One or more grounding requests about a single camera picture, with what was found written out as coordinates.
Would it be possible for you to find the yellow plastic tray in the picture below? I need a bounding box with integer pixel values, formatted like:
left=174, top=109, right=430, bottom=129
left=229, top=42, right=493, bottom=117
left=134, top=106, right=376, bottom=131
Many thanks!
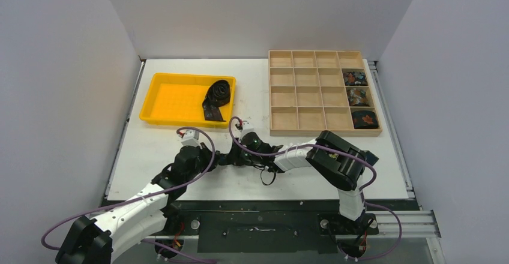
left=139, top=73, right=236, bottom=128

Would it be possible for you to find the blue yellow floral tie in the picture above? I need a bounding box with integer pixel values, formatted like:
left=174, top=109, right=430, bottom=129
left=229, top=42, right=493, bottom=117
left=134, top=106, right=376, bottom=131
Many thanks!
left=218, top=149, right=379, bottom=167

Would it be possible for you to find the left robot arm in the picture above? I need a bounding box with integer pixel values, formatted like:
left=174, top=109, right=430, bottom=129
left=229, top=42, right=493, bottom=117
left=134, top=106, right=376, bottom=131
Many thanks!
left=55, top=143, right=219, bottom=263

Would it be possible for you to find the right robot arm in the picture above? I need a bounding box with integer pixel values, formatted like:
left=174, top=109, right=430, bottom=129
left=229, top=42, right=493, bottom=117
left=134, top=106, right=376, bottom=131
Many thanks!
left=219, top=130, right=379, bottom=233

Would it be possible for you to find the black patterned tie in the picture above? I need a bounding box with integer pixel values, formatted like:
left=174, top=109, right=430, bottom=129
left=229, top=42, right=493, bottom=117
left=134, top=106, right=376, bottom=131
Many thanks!
left=202, top=79, right=230, bottom=122

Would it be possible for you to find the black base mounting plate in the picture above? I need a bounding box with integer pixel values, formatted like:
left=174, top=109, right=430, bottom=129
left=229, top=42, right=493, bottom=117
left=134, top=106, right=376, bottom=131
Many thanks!
left=139, top=199, right=382, bottom=255

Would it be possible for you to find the wooden compartment box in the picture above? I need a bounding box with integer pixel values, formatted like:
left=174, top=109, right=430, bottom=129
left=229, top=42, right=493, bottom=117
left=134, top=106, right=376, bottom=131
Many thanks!
left=268, top=50, right=383, bottom=137

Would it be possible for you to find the rolled tie bottom slot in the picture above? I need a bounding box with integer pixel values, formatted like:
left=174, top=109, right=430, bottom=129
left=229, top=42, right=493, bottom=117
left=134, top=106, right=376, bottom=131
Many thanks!
left=351, top=110, right=379, bottom=129

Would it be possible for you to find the rolled tie slot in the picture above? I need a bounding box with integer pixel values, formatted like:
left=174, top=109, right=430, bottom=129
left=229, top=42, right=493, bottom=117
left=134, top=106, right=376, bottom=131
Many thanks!
left=351, top=110, right=379, bottom=129
left=342, top=70, right=368, bottom=86
left=347, top=88, right=370, bottom=107

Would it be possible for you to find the rolled tie middle slot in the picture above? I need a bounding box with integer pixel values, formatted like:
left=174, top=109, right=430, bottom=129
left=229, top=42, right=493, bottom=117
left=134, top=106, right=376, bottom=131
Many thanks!
left=347, top=88, right=370, bottom=107

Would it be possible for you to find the rolled tie top slot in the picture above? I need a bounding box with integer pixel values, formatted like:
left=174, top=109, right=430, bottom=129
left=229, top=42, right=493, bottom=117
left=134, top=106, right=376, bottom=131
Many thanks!
left=342, top=70, right=368, bottom=86

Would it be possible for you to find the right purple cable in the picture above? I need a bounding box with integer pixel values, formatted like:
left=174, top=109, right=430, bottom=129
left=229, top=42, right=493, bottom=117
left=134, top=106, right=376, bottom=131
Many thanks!
left=228, top=116, right=403, bottom=262

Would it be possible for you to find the purple cable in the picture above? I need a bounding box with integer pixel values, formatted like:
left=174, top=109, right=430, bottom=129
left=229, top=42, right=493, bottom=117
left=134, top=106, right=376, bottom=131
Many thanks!
left=41, top=126, right=217, bottom=264
left=228, top=116, right=403, bottom=262

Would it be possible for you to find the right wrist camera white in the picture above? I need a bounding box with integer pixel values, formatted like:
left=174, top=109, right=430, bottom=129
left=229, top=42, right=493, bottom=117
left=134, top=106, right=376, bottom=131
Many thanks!
left=235, top=121, right=255, bottom=140

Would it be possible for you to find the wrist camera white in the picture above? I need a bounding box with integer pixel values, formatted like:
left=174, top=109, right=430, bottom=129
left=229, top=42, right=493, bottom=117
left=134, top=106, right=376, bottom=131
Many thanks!
left=235, top=121, right=255, bottom=140
left=177, top=129, right=200, bottom=148

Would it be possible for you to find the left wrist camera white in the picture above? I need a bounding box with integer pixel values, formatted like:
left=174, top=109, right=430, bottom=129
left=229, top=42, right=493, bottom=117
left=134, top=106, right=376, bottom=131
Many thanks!
left=177, top=129, right=200, bottom=148

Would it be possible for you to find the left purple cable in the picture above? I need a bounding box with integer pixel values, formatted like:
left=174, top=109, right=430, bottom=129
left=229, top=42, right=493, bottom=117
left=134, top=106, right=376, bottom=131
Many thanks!
left=41, top=126, right=217, bottom=264

